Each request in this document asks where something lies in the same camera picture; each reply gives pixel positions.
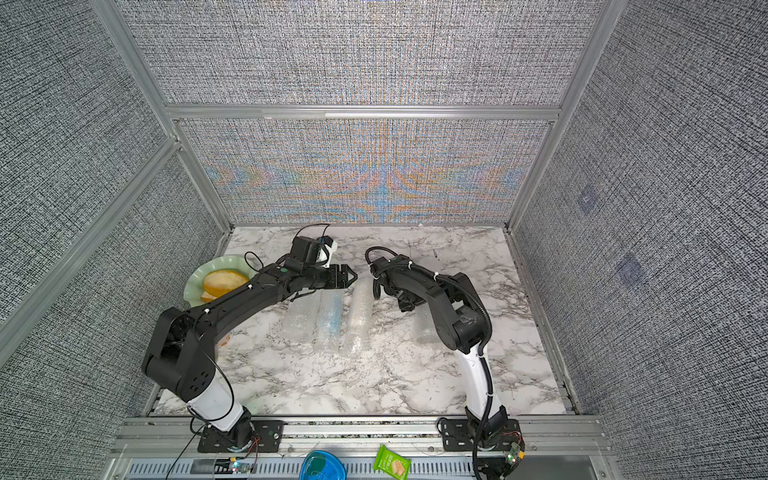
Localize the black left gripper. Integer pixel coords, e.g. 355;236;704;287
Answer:
302;263;359;290

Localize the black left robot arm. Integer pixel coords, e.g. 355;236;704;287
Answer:
142;256;358;452

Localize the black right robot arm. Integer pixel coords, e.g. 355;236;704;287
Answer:
364;246;509;451

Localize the bubble wrapped blue item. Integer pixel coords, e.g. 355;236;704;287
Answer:
314;290;345;353

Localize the bread roll sandwich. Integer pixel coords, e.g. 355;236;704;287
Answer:
201;269;249;303

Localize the green scalloped glass plate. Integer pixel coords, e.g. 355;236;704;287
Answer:
183;255;256;307

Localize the green snack packet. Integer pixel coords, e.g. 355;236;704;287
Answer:
373;445;412;480

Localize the blue plastic container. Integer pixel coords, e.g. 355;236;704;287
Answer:
299;451;347;480

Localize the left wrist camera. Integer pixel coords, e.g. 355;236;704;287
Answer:
289;236;337;267

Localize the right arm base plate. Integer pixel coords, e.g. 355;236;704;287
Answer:
436;414;526;457

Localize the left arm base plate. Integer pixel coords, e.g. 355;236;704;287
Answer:
197;420;284;455

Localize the aluminium front rail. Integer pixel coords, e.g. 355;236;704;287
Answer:
100;415;623;479

